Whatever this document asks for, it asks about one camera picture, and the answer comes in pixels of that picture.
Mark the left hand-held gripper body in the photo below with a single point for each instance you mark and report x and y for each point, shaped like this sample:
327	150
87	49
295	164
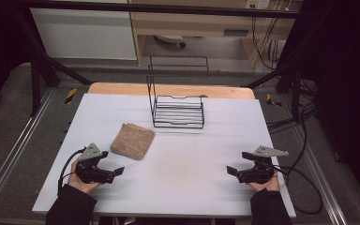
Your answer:
89	170

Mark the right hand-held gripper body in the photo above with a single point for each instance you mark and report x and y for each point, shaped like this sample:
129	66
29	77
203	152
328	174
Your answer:
258	172

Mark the beige towel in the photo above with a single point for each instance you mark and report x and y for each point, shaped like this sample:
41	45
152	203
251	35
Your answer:
133	140

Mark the person's right hand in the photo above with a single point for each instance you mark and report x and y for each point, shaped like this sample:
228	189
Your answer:
267	185

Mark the person's left hand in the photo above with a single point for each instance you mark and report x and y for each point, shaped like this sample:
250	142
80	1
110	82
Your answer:
82	186

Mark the white table mat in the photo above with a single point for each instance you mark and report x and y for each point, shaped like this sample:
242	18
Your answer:
175	175

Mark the yellow black floor tape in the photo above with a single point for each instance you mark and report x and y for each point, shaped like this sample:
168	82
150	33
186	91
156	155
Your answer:
272	100
71	96

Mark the wooden table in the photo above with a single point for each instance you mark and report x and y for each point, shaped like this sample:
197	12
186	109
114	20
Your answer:
122	89

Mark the white cabinet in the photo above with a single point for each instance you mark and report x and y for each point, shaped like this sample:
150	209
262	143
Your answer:
84	34

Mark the white chair base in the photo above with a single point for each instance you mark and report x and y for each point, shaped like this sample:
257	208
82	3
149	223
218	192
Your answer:
170	39

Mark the light wooden desk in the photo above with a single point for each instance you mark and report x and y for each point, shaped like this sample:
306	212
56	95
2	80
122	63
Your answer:
200	25

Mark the white power strip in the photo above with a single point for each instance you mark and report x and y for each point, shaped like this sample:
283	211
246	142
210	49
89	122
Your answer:
258	3

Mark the aluminium floor rail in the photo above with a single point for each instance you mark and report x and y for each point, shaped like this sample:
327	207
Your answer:
15	146
322	181

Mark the black frame stand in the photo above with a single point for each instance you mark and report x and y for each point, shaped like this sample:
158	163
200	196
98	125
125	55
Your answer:
37	72
295	90

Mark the black frame crossbar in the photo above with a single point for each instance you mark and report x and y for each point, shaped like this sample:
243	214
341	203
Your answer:
156	8

